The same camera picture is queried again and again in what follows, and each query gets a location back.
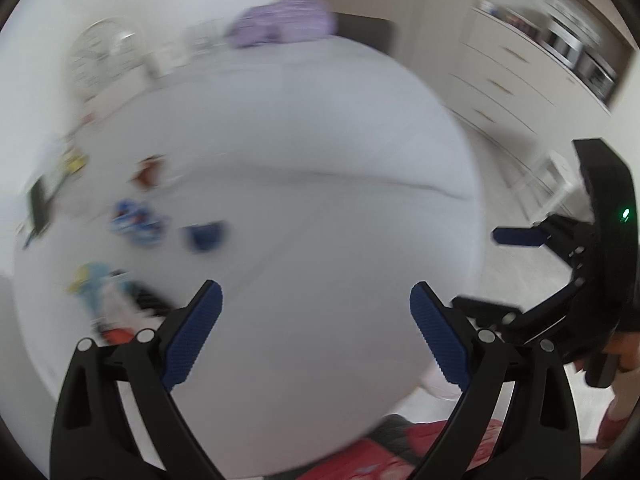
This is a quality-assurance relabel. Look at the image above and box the white drawer cabinet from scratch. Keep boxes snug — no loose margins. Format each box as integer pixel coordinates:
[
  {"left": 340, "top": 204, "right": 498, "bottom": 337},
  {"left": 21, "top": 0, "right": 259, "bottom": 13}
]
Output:
[{"left": 447, "top": 0, "right": 638, "bottom": 171}]

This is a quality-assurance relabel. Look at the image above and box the white round table fan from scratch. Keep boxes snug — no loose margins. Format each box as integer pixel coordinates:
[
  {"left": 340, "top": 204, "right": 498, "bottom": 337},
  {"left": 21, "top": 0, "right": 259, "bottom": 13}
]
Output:
[{"left": 64, "top": 16, "right": 147, "bottom": 107}]

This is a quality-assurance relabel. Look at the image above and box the white trash bin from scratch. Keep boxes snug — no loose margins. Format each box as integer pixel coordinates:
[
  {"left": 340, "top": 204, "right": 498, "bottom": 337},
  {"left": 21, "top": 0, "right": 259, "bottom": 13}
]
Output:
[{"left": 417, "top": 366, "right": 468, "bottom": 403}]

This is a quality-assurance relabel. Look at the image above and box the small red item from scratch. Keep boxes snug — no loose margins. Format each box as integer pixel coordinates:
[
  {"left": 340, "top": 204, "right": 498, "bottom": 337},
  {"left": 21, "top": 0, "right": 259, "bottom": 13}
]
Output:
[{"left": 97, "top": 327, "right": 139, "bottom": 347}]

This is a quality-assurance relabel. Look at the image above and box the dark flat object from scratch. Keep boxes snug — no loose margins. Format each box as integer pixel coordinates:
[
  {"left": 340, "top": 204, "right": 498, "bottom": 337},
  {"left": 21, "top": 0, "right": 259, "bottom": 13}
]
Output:
[{"left": 114, "top": 270, "right": 177, "bottom": 319}]

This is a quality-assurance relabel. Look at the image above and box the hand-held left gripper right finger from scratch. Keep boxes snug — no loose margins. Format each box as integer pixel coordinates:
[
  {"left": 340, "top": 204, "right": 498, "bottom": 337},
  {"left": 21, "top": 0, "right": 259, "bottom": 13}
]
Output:
[{"left": 409, "top": 282, "right": 582, "bottom": 480}]

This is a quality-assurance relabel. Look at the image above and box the blue and white wrapper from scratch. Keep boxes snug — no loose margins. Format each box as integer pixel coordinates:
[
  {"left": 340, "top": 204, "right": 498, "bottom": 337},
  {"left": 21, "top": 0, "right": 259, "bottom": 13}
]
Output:
[{"left": 111, "top": 200, "right": 169, "bottom": 247}]

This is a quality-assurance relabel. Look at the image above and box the blue face mask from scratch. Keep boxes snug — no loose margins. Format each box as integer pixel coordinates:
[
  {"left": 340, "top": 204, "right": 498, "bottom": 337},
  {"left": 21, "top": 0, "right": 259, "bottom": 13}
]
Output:
[{"left": 70, "top": 261, "right": 132, "bottom": 312}]

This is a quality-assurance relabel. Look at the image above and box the silver kitchen appliance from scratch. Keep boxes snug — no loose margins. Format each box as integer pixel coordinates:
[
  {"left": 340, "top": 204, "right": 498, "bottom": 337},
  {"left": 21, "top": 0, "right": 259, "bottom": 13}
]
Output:
[{"left": 542, "top": 14, "right": 619, "bottom": 102}]

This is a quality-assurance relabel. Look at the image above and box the yellow small packet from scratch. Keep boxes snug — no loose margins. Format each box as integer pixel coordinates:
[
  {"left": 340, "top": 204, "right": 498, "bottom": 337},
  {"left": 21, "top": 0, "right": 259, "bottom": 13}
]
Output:
[{"left": 59, "top": 152, "right": 89, "bottom": 174}]

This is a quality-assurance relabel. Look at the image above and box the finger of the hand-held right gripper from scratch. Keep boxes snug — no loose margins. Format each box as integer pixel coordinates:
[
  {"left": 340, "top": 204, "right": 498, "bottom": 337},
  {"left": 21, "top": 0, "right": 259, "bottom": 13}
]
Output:
[
  {"left": 492, "top": 214, "right": 596, "bottom": 273},
  {"left": 451, "top": 277, "right": 583, "bottom": 361}
]

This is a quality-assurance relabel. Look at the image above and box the purple tissue pack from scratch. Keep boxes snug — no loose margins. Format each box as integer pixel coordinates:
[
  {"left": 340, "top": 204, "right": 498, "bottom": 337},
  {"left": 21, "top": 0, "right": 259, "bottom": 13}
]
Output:
[{"left": 227, "top": 0, "right": 338, "bottom": 49}]

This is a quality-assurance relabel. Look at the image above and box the black flat device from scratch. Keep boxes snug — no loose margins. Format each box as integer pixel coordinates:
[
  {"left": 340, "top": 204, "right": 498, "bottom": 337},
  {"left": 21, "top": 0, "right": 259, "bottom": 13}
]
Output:
[{"left": 26, "top": 172, "right": 57, "bottom": 242}]

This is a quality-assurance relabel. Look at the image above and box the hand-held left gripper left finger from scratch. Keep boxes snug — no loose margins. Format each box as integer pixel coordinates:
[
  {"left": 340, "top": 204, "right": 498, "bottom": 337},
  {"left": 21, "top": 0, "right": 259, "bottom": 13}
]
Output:
[{"left": 50, "top": 280, "right": 223, "bottom": 480}]

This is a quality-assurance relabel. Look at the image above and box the white plastic stool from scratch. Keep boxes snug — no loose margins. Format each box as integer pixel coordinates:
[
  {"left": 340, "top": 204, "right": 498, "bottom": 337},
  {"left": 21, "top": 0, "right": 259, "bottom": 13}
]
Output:
[{"left": 517, "top": 151, "right": 577, "bottom": 222}]

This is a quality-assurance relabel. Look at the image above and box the person's right hand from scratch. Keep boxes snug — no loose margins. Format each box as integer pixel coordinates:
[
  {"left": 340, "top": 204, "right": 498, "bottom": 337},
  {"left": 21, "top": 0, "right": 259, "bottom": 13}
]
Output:
[{"left": 574, "top": 330, "right": 640, "bottom": 377}]

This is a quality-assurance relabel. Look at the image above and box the dark grey chair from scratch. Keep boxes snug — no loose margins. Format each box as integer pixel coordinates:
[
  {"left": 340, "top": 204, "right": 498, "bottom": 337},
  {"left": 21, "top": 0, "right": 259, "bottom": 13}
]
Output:
[{"left": 334, "top": 12, "right": 394, "bottom": 55}]

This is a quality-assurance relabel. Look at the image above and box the red snack wrapper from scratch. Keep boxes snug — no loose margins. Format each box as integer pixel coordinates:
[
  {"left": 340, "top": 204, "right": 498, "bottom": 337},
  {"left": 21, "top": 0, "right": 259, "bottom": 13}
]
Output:
[{"left": 130, "top": 155, "right": 169, "bottom": 191}]

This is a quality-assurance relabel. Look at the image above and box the person's red grey quilted clothing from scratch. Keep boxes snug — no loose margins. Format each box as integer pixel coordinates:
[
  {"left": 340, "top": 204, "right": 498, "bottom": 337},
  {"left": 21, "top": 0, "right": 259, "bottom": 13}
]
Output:
[{"left": 307, "top": 412, "right": 508, "bottom": 480}]

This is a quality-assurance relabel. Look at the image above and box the dark blue crumpled wrapper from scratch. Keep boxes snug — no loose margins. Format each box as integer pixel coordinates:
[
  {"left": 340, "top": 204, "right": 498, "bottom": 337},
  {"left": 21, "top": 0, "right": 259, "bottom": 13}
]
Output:
[{"left": 182, "top": 221, "right": 227, "bottom": 253}]

